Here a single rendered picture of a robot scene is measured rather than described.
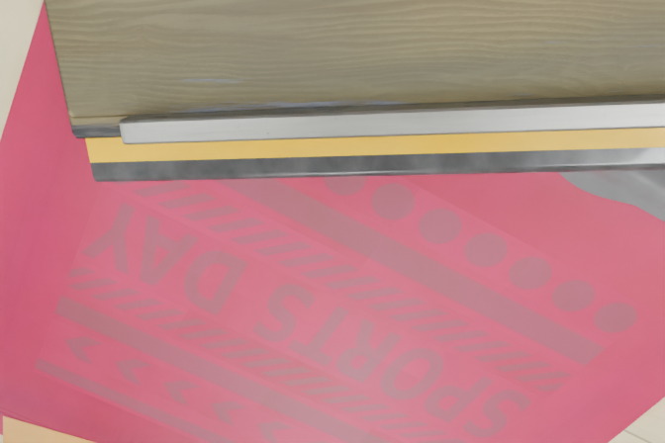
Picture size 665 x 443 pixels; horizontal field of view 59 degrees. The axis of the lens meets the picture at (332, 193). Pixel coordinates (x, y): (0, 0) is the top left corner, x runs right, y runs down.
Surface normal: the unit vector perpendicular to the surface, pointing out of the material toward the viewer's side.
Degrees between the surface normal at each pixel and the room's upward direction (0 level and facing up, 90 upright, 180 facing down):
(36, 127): 0
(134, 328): 0
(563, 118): 11
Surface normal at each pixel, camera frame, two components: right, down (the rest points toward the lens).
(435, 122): -0.13, 0.33
